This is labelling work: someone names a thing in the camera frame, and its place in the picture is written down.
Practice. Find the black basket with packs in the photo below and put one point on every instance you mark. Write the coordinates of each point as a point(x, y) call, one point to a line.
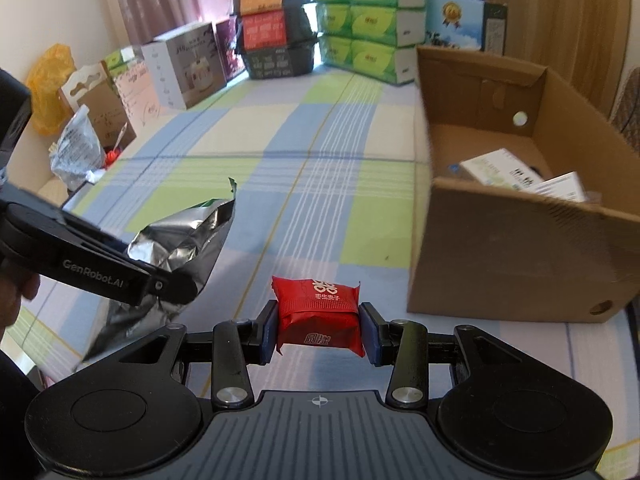
point(274, 38)

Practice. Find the silver foil bag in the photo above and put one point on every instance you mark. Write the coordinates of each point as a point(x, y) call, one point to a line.
point(186, 244)

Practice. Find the tall white medicine box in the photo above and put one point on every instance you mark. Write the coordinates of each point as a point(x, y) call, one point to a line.
point(565, 187)

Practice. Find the white parrot ointment box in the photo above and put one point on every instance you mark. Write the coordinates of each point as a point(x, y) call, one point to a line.
point(501, 169)

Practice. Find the yellow plastic bag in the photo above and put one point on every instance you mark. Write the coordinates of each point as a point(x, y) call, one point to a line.
point(45, 80)

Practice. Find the red snack packet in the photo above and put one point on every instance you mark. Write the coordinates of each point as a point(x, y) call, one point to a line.
point(318, 314)

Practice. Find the green tissue pack stack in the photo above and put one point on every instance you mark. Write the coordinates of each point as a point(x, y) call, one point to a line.
point(375, 38)

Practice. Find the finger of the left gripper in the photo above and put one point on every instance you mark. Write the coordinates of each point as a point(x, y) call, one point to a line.
point(56, 244)

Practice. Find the brown cardboard box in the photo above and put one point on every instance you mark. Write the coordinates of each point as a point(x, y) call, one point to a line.
point(486, 252)

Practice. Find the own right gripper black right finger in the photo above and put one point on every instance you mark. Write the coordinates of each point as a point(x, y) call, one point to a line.
point(402, 345)

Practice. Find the grey plastic bag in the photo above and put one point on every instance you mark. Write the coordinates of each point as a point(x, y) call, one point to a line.
point(77, 151)

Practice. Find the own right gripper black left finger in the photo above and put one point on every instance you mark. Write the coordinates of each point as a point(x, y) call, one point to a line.
point(236, 345)

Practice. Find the purple box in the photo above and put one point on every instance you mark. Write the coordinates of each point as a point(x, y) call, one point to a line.
point(231, 62)

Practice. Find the blue picture box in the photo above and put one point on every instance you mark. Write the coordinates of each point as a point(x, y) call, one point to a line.
point(474, 25)

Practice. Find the pink white paper bag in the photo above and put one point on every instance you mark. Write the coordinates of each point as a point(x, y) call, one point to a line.
point(132, 82)

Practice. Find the white humidifier box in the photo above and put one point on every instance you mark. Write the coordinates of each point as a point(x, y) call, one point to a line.
point(185, 65)

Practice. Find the checkered tablecloth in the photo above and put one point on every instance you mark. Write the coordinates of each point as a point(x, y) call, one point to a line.
point(325, 165)

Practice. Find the brown hanging card box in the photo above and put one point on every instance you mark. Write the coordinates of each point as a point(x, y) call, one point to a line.
point(91, 87)

